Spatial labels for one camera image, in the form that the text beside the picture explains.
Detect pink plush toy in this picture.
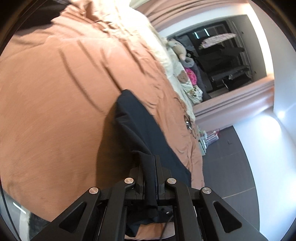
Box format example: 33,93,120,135
184,67,197,85

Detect grey plush elephant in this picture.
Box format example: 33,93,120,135
180,56,195,69

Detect thin black strap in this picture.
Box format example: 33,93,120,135
173,97,185,109

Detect hanging floral garment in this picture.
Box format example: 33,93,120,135
200,34,236,49

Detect orange-brown blanket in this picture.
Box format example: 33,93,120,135
0,0,205,240

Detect white nightstand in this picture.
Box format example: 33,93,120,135
198,130,208,157

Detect white wire rack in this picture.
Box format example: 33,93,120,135
205,128,220,142

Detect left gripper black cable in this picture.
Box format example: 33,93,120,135
158,207,174,240

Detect hanging black coat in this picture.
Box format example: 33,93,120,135
199,46,245,70

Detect white patterned cushion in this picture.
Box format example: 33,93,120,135
185,85,203,105

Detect beige plush toy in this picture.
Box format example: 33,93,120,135
166,38,187,59

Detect black cable tangle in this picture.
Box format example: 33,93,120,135
183,115,197,137

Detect bear print pillow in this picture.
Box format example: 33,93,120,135
172,62,192,93

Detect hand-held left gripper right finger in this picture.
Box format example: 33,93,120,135
154,155,267,241

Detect hanging dark garments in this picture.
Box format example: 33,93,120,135
209,67,251,91

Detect cream duvet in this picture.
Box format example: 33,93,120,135
114,0,185,93

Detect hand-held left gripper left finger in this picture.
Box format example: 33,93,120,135
30,162,148,241

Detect black pants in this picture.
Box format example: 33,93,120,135
112,89,192,238

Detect pink curtain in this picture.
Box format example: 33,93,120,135
193,77,274,127
136,0,249,30

